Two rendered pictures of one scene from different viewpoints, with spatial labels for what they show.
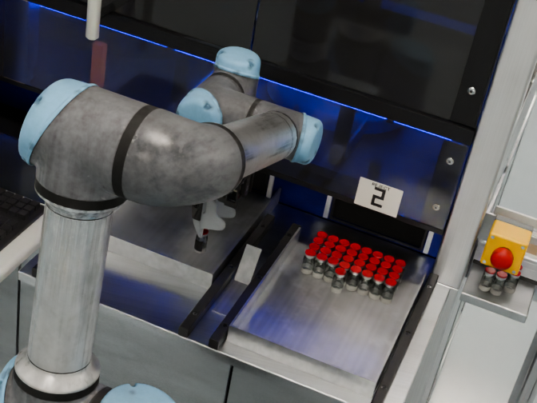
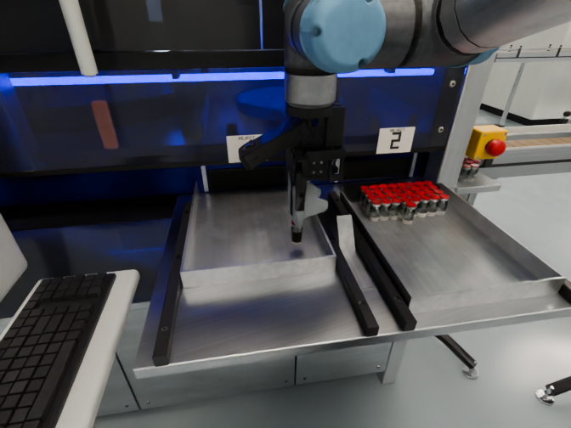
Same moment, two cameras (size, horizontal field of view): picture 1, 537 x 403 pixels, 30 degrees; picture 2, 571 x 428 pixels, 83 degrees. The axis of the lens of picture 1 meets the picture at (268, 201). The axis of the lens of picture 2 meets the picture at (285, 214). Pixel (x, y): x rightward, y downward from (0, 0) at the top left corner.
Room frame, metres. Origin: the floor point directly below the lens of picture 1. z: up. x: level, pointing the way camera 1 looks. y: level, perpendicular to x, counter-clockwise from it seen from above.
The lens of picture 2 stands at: (1.06, 0.33, 1.26)
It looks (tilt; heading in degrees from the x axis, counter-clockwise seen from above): 32 degrees down; 335
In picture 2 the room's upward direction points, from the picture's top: straight up
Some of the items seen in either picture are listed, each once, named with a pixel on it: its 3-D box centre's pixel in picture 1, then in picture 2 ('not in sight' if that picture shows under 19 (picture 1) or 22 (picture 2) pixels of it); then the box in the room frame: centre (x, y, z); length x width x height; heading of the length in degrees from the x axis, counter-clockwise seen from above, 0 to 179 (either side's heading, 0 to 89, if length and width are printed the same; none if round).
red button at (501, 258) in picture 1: (502, 257); (494, 147); (1.52, -0.44, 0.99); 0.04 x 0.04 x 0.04; 74
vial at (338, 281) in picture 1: (338, 281); (409, 213); (1.48, -0.15, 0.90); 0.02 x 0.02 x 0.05
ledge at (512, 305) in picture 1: (499, 288); (462, 178); (1.60, -0.47, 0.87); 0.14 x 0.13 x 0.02; 164
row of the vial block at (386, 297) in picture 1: (348, 276); (409, 207); (1.50, -0.17, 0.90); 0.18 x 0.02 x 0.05; 74
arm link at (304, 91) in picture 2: not in sight; (309, 88); (1.49, 0.09, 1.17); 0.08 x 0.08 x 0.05
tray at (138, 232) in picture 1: (187, 213); (253, 218); (1.61, 0.15, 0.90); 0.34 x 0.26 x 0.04; 164
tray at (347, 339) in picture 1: (332, 305); (429, 233); (1.41, -0.15, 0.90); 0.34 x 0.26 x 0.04; 164
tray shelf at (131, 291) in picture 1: (251, 273); (339, 240); (1.50, 0.01, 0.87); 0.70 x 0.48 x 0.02; 74
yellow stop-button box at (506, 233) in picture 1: (507, 245); (482, 141); (1.56, -0.45, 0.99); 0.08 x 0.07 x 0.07; 164
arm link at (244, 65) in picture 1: (233, 84); (313, 26); (1.49, 0.09, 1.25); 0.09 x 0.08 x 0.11; 164
